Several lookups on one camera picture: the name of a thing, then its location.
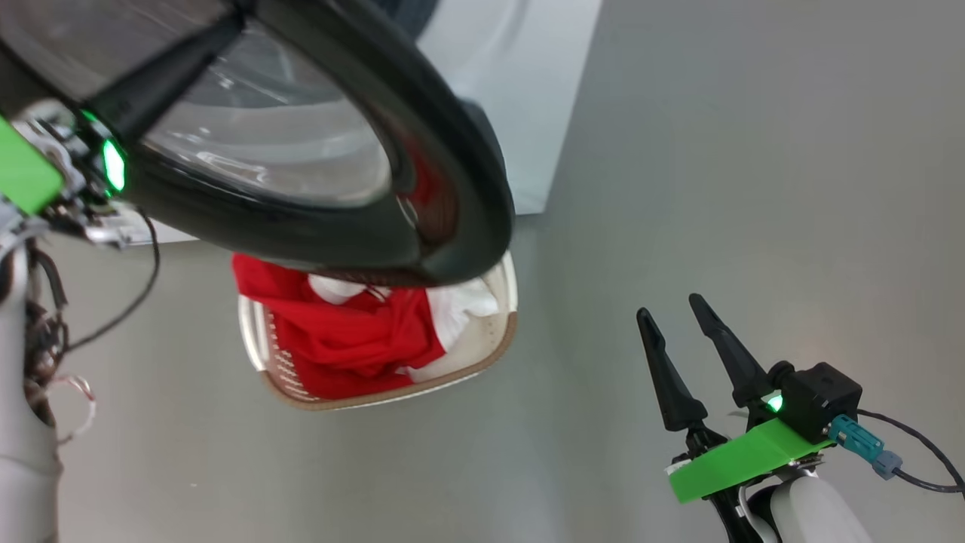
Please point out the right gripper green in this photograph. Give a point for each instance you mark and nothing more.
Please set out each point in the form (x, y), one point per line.
(742, 456)

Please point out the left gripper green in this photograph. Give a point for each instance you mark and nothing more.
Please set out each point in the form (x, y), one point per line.
(26, 170)

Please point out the black round glass washer door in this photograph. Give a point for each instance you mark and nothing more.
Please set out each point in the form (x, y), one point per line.
(301, 226)

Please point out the red and white garment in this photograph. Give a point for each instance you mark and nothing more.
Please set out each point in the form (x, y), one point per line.
(339, 339)

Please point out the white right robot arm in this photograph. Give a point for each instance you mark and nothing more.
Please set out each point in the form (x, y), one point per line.
(810, 516)

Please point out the cream laundry basket brown rim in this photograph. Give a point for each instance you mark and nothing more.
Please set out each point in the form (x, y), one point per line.
(482, 354)

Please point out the white front-load washing machine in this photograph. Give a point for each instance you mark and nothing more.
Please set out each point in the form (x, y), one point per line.
(520, 98)

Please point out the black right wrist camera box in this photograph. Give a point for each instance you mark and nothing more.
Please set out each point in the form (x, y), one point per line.
(822, 400)

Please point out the teal right camera connector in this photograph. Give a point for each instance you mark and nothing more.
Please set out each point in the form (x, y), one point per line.
(863, 445)

